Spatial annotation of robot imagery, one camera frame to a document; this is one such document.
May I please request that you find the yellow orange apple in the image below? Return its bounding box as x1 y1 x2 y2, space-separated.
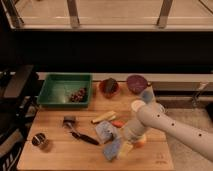
133 135 147 148

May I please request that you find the small metal can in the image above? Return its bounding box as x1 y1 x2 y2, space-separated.
32 133 48 149

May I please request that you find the dark grapes bunch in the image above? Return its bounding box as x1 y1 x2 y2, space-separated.
69 88 86 102

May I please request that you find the blue grey cloth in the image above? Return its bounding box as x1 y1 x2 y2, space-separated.
95 121 120 144

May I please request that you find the white plastic cup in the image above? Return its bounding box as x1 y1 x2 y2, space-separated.
131 100 145 115

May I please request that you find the wooden cutting board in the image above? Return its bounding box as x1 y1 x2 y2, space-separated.
17 82 174 171

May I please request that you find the blue sponge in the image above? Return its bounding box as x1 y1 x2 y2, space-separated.
103 139 121 161

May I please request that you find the green plastic tray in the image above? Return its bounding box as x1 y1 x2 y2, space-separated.
37 73 92 108

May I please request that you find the orange carrot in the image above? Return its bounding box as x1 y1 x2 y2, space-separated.
111 120 125 128

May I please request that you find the black equipment on left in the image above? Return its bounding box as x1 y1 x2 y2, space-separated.
0 65 38 171

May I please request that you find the window frame rail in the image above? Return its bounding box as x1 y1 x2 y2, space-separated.
0 0 213 32

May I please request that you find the blue small cup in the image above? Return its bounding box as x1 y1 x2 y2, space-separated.
141 89 154 103

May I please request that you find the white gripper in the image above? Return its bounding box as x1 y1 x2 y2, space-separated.
117 117 147 159

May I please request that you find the red bowl with dark item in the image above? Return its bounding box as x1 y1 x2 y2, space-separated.
99 78 119 98

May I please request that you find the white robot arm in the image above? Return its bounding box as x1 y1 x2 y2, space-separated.
121 100 213 162

